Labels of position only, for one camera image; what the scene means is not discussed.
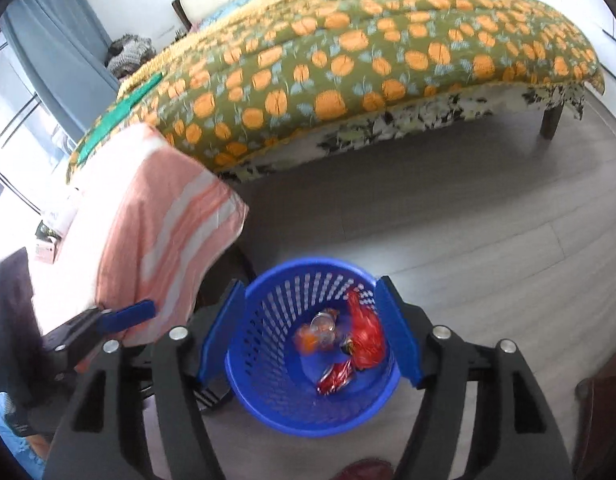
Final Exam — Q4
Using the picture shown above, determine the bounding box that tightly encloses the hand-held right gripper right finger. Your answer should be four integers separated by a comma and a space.
375, 275, 574, 480

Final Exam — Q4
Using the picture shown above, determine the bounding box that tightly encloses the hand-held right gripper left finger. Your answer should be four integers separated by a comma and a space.
42, 279, 247, 480

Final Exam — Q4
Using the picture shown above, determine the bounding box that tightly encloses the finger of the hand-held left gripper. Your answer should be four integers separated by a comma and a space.
72, 300, 156, 346

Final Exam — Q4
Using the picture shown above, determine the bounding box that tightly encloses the red plastic wrapper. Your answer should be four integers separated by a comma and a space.
345, 292, 387, 371

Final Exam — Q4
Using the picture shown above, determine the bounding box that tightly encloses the crushed orange can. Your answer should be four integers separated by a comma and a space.
295, 310, 341, 353

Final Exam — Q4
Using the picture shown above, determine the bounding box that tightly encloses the blue plastic basket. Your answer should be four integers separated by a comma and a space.
225, 258, 401, 436

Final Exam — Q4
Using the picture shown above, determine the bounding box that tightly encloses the dark cloth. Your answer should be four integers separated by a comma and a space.
0, 247, 43, 401

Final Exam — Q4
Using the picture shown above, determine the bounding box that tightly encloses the pink striped tablecloth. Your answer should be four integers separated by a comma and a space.
30, 124, 249, 348

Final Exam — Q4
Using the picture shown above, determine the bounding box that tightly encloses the blue cloth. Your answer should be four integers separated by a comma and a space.
0, 392, 49, 480

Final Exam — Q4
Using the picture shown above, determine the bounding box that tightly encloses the dark red slipper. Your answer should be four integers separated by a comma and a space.
335, 458, 395, 480

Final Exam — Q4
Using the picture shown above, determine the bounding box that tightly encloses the green folded cloth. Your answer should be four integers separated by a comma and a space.
80, 72, 163, 158

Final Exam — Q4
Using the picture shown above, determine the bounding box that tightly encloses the black white floral bed skirt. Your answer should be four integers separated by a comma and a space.
218, 85, 586, 183

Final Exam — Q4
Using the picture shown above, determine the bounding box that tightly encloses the black framed glass sliding door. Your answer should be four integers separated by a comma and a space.
0, 35, 83, 221

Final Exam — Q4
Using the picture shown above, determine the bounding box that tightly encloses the brown wooden furniture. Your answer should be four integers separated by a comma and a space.
573, 360, 616, 480

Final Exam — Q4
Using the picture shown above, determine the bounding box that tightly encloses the dark wooden bed leg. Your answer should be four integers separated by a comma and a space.
539, 105, 564, 140

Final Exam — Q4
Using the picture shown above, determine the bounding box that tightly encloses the pile of clothes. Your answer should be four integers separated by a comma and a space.
105, 34, 155, 77

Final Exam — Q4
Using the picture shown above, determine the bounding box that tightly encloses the blue grey curtain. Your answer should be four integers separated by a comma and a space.
0, 0, 121, 131

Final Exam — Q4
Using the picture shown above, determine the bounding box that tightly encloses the bed with orange-patterned quilt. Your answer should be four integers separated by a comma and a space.
65, 0, 605, 186

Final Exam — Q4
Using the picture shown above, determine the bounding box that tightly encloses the yellow blanket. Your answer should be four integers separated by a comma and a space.
118, 0, 441, 93

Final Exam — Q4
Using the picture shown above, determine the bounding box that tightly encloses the dark wooden bed frame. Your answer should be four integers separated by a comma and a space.
172, 0, 193, 33

